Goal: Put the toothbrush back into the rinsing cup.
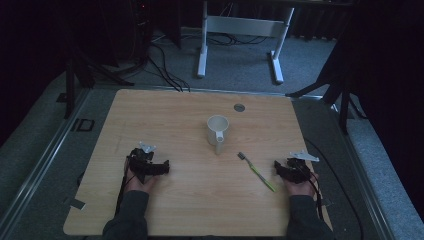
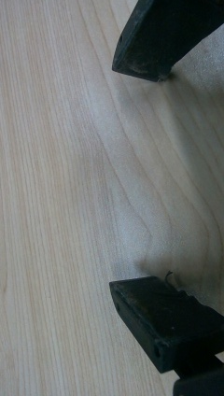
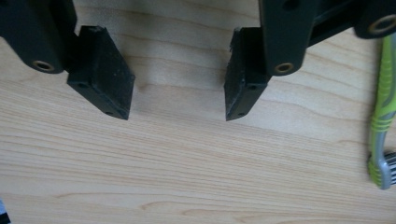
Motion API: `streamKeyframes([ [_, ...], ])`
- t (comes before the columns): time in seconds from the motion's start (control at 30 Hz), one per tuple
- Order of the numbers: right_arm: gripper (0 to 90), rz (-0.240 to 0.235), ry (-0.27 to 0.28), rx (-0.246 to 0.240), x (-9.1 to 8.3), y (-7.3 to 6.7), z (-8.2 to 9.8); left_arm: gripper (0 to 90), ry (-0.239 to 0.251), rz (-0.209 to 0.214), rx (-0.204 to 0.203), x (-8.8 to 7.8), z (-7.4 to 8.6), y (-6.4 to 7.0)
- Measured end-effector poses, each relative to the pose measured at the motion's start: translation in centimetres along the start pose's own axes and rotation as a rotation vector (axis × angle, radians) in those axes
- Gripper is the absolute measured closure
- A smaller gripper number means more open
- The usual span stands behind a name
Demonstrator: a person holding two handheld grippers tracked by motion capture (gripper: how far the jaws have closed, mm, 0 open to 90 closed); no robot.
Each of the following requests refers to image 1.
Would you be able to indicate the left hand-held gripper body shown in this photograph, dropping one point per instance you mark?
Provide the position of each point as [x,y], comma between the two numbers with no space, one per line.
[141,163]

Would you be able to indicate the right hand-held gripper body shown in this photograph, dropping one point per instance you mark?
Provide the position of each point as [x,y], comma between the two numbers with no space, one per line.
[296,168]

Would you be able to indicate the green toothbrush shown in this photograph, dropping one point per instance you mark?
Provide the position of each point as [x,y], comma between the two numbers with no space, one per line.
[257,171]

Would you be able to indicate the white cup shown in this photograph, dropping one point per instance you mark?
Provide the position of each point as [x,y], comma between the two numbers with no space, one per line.
[217,130]

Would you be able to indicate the person's right hand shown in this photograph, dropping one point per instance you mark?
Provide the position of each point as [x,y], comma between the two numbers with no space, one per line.
[301,188]

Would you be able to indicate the person's left hand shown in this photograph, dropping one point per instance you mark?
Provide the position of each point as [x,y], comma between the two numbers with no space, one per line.
[141,185]

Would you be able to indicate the grey table grommet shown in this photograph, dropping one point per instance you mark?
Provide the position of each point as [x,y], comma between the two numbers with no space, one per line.
[239,107]

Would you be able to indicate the grey tape strip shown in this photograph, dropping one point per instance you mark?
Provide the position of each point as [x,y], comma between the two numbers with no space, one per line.
[75,203]

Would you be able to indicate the black tripod stand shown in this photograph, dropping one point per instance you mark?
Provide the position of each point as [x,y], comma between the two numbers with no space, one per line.
[71,86]
[343,96]

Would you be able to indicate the dark computer tower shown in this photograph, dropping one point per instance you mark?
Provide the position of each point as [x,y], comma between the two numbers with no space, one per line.
[142,30]

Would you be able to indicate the metal floor rail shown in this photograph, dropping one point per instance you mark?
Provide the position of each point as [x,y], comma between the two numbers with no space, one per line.
[40,160]
[363,173]

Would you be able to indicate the white desk frame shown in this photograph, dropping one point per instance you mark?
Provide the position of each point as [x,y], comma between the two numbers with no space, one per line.
[240,26]

